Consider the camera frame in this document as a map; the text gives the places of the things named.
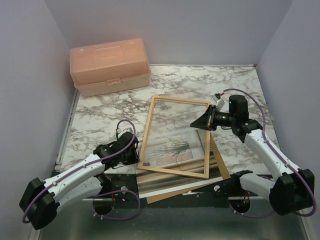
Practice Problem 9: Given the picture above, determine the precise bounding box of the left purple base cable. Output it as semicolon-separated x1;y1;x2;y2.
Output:
93;189;141;221

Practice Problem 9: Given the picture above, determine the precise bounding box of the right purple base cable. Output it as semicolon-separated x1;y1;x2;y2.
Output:
227;197;276;219

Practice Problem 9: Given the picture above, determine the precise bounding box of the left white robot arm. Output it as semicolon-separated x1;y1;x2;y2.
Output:
19;132;139;230

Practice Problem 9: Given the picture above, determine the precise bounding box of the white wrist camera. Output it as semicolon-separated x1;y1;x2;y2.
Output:
116;127;133;136
212;92;225;110

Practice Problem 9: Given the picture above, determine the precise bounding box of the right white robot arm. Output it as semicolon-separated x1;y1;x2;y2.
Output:
190;94;317;216

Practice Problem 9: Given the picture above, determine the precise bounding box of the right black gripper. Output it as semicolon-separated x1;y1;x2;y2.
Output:
191;104;236;131

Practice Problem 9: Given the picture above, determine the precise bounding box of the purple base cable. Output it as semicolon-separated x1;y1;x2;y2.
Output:
227;197;276;219
93;189;141;221

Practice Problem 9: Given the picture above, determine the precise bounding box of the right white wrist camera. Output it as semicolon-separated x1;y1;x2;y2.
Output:
212;92;225;110

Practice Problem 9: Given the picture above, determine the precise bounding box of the light wooden picture frame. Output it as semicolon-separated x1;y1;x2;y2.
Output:
137;95;210;179

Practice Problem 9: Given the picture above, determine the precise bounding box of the pink translucent plastic box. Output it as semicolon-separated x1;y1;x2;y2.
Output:
70;38;151;97

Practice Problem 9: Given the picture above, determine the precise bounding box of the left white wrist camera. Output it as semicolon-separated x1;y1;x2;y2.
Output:
116;127;133;136

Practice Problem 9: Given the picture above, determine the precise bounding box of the brown backing board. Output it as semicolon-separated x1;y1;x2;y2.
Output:
146;135;231;204

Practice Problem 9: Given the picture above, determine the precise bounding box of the plant photo with backing board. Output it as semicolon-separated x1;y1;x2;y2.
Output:
135;144;221;198

